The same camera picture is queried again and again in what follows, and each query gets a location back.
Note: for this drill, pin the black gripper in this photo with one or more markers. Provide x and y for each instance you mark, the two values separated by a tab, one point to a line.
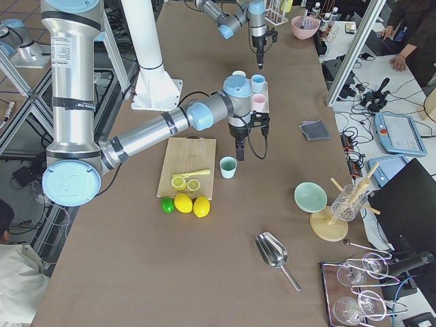
257	41
238	133

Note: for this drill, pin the blue cup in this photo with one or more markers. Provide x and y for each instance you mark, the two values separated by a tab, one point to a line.
257	83

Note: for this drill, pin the green cup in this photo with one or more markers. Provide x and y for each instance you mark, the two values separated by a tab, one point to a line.
228	166

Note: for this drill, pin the cream cup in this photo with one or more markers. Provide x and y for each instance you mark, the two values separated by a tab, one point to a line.
239	73

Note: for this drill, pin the pink cup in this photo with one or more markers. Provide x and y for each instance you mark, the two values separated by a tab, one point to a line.
258	102

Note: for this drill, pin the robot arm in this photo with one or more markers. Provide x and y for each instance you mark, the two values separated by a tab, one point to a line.
76	161
252	12

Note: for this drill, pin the beige rabbit tray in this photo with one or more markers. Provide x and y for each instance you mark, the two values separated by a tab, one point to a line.
265	93

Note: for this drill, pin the yellow plastic knife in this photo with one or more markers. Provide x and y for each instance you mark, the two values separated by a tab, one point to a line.
195	173

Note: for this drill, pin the metal scoop in bowl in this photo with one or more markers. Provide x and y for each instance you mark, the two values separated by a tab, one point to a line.
304	17

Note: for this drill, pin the pink bowl with ice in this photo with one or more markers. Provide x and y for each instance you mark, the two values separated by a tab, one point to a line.
305	31

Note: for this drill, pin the wooden cutting board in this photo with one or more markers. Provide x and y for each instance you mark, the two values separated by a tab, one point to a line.
185	155

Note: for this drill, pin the lemon slice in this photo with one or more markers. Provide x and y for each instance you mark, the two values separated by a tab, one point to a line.
193	185
179	183

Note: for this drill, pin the grey folded cloth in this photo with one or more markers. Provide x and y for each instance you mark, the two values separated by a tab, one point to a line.
314	130

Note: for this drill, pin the whole yellow lemon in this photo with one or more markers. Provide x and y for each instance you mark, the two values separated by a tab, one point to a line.
183	203

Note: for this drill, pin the green bowl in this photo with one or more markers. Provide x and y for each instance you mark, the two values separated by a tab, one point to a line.
310	197

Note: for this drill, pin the green lime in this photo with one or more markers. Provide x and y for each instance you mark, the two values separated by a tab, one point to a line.
167	205

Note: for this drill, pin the wooden stand base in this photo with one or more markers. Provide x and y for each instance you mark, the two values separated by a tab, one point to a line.
327	227

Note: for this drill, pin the spare black gripper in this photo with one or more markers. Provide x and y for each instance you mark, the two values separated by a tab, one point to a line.
376	100

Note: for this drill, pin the clear glass on stand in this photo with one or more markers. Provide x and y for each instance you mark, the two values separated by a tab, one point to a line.
345	210

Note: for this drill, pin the blue teach pendant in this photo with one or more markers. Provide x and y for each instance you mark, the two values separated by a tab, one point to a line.
399	134

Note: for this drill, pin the standing person right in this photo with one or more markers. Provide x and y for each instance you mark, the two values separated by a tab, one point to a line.
418	52

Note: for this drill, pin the wine glass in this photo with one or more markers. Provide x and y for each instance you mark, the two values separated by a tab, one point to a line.
366	308
354	272

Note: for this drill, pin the person in white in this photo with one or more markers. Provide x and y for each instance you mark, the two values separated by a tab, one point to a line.
23	282

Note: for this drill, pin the white wire rack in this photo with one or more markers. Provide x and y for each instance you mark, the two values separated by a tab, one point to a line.
275	12

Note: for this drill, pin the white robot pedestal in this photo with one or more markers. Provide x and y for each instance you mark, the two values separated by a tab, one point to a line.
155	89

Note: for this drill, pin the aluminium frame post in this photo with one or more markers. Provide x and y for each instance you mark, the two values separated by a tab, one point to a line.
355	47

